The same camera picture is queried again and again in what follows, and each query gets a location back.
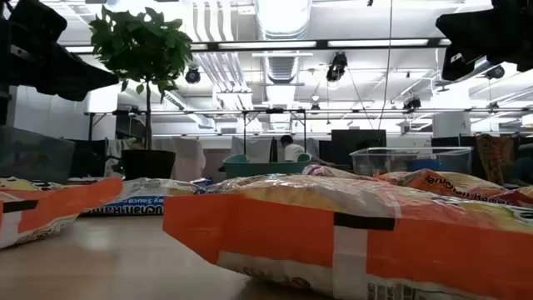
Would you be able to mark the black hanging spotlight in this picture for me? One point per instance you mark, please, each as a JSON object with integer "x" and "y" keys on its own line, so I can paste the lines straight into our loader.
{"x": 192, "y": 75}
{"x": 495, "y": 71}
{"x": 412, "y": 103}
{"x": 336, "y": 66}

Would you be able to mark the black light bar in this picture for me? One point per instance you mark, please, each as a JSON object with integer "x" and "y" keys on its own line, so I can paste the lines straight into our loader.
{"x": 212, "y": 46}

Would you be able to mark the clear plastic bin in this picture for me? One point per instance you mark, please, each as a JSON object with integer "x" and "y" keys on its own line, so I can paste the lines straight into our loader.
{"x": 441, "y": 160}

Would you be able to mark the orange patterned fabric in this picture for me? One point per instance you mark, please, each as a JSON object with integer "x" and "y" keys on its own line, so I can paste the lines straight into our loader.
{"x": 495, "y": 158}

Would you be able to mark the smoky grey plastic bin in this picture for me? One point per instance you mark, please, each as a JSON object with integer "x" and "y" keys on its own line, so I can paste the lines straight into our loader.
{"x": 37, "y": 158}

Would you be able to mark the silver ventilation duct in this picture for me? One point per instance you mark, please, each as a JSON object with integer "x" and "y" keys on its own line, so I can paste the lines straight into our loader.
{"x": 283, "y": 66}

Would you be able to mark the white box cabinet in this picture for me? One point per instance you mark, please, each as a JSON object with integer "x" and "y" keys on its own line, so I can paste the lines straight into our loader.
{"x": 451, "y": 125}

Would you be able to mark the black monitor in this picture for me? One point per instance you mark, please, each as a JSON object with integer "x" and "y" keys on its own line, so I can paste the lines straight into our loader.
{"x": 358, "y": 143}

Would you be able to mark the green potted plant black pot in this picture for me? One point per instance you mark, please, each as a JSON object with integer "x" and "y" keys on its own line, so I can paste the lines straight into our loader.
{"x": 141, "y": 50}

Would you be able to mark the person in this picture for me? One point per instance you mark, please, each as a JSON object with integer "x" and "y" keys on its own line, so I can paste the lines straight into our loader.
{"x": 293, "y": 152}

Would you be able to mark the teal plastic bin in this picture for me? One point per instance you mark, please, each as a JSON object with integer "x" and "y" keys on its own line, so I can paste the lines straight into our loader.
{"x": 266, "y": 168}

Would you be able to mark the orange Maruchan chicken ramen packet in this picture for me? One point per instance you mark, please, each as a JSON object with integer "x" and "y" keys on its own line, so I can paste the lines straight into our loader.
{"x": 270, "y": 229}
{"x": 62, "y": 204}
{"x": 437, "y": 183}

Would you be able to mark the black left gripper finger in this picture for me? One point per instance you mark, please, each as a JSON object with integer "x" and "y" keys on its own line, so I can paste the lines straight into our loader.
{"x": 75, "y": 79}
{"x": 37, "y": 18}

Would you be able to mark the blue Maruchan soy ramen packet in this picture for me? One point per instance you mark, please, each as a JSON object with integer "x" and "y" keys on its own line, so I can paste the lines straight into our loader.
{"x": 141, "y": 196}
{"x": 203, "y": 182}

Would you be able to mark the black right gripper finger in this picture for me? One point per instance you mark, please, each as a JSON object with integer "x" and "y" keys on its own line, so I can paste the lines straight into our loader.
{"x": 466, "y": 68}
{"x": 474, "y": 29}

